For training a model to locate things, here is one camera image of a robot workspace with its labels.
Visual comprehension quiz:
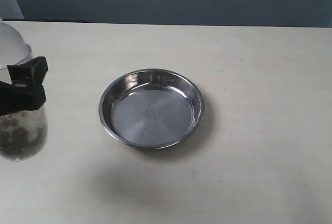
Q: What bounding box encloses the round stainless steel dish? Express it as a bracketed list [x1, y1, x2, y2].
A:
[98, 68, 205, 150]

